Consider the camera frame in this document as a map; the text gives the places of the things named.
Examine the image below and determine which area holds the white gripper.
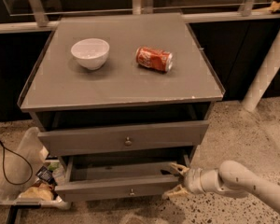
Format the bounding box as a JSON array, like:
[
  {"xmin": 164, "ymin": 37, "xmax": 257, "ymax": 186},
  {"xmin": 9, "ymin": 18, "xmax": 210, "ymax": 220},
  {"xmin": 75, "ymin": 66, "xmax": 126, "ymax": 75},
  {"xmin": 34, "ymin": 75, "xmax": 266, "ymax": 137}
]
[{"xmin": 162, "ymin": 162, "xmax": 223, "ymax": 200}]

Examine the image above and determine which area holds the grey drawer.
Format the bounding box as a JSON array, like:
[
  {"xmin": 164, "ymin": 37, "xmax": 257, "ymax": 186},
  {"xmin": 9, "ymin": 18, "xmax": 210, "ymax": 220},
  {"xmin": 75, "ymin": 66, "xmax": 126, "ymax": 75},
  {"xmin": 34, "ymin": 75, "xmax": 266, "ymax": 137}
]
[
  {"xmin": 38, "ymin": 120, "xmax": 209, "ymax": 156},
  {"xmin": 55, "ymin": 151, "xmax": 189, "ymax": 202}
]

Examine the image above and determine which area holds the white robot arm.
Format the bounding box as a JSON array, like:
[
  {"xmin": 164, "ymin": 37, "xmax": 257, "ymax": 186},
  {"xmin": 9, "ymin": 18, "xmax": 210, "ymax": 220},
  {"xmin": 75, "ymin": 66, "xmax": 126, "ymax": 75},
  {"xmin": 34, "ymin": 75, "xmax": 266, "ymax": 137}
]
[{"xmin": 162, "ymin": 161, "xmax": 280, "ymax": 215}]

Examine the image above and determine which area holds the grey top drawer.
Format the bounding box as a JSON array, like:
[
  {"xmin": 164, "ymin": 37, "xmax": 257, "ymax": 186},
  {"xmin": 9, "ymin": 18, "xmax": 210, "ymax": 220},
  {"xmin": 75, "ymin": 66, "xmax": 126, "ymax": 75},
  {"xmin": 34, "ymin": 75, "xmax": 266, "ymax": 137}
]
[{"xmin": 38, "ymin": 120, "xmax": 209, "ymax": 156}]

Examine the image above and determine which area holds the grey drawer cabinet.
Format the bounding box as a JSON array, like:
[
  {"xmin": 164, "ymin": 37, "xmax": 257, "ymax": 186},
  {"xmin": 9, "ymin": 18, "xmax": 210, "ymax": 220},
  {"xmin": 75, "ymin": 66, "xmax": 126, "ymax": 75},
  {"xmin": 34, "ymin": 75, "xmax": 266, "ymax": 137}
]
[{"xmin": 17, "ymin": 12, "xmax": 226, "ymax": 201}]

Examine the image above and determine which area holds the red soda can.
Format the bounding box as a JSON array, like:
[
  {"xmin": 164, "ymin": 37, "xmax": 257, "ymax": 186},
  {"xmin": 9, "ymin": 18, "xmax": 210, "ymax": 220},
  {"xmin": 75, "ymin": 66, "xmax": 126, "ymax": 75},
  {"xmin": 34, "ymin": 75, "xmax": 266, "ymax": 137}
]
[{"xmin": 135, "ymin": 47, "xmax": 173, "ymax": 73}]

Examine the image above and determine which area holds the green snack packet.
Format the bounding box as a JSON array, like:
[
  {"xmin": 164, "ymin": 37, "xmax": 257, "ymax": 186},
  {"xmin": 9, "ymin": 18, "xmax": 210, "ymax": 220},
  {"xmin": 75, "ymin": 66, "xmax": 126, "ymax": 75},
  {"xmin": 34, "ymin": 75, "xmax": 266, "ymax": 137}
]
[{"xmin": 48, "ymin": 162, "xmax": 60, "ymax": 172}]

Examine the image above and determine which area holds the dark blue snack packet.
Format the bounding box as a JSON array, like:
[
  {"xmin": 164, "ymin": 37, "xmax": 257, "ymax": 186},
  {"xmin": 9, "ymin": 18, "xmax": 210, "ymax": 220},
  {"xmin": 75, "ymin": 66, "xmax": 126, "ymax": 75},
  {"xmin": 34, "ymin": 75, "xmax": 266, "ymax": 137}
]
[{"xmin": 36, "ymin": 166, "xmax": 54, "ymax": 184}]

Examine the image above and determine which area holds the yellow chip bag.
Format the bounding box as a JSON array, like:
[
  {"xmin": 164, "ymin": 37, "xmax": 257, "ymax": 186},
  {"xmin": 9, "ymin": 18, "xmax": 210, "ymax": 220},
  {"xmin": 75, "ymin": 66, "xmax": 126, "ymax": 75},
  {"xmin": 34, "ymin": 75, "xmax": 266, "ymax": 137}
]
[{"xmin": 19, "ymin": 183, "xmax": 54, "ymax": 201}]

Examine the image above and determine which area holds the white ceramic bowl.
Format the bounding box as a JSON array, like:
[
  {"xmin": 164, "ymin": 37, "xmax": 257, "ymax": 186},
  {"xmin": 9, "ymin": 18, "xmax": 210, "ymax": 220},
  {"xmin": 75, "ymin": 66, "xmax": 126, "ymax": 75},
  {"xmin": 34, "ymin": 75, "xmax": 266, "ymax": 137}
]
[{"xmin": 71, "ymin": 38, "xmax": 110, "ymax": 70}]

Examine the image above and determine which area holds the clear plastic bin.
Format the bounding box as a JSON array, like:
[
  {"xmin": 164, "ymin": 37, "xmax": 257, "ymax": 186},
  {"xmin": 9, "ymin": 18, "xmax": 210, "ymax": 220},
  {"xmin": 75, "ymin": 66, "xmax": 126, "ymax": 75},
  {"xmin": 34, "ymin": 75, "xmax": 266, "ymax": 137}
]
[{"xmin": 0, "ymin": 127, "xmax": 70, "ymax": 210}]

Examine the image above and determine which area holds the white metal railing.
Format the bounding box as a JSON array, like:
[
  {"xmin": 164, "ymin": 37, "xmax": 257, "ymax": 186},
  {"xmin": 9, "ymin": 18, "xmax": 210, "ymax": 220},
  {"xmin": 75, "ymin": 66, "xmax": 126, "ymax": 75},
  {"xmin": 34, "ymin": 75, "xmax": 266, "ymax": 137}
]
[{"xmin": 0, "ymin": 0, "xmax": 280, "ymax": 34}]

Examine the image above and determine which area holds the white diagonal post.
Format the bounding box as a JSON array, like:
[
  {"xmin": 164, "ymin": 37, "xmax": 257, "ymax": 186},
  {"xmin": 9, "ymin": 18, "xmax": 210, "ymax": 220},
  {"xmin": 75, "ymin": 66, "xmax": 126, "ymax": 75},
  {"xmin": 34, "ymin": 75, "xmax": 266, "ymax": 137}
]
[{"xmin": 242, "ymin": 29, "xmax": 280, "ymax": 112}]

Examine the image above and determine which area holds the black cable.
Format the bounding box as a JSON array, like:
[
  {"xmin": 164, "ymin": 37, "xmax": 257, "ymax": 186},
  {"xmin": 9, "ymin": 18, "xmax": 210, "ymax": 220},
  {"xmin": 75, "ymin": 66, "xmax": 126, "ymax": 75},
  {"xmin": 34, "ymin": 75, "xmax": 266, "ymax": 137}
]
[{"xmin": 0, "ymin": 126, "xmax": 34, "ymax": 186}]

